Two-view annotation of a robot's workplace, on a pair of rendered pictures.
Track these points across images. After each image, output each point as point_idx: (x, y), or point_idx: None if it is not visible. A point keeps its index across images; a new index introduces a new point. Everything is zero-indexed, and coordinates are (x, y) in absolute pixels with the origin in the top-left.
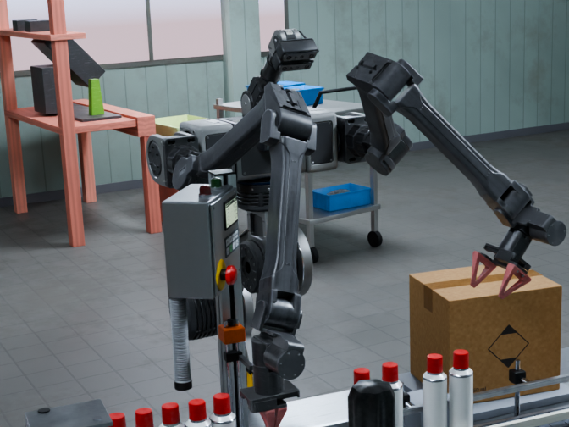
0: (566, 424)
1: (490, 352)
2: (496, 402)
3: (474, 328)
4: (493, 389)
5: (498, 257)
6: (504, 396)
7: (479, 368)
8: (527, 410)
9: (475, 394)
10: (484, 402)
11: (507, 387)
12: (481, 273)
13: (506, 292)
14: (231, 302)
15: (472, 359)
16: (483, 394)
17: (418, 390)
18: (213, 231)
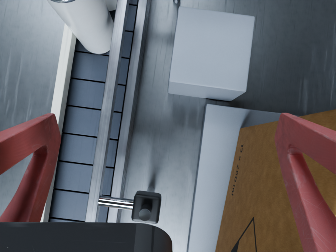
0: (51, 215)
1: (249, 221)
2: (215, 204)
3: (283, 191)
4: (110, 111)
5: (80, 228)
6: (221, 226)
7: (245, 189)
8: (186, 242)
9: (110, 67)
10: (225, 188)
11: (100, 141)
12: (335, 220)
13: (31, 160)
14: None
15: (255, 174)
16: (105, 82)
17: (246, 49)
18: None
